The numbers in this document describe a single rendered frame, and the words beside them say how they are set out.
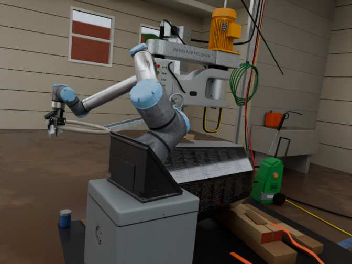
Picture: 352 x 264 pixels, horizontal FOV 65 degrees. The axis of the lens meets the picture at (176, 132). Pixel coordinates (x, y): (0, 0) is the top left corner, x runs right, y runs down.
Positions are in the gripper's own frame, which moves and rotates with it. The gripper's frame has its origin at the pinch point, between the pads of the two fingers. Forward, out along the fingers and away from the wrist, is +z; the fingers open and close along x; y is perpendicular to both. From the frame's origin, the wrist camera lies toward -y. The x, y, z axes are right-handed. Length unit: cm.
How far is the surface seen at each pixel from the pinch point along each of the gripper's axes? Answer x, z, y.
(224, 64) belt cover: 128, -78, 67
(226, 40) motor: 127, -100, 64
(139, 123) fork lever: 62, -13, 27
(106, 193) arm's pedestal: -39, 3, 92
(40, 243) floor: 8, 94, -12
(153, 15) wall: 605, -266, -393
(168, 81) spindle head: 78, -52, 40
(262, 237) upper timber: 109, 64, 137
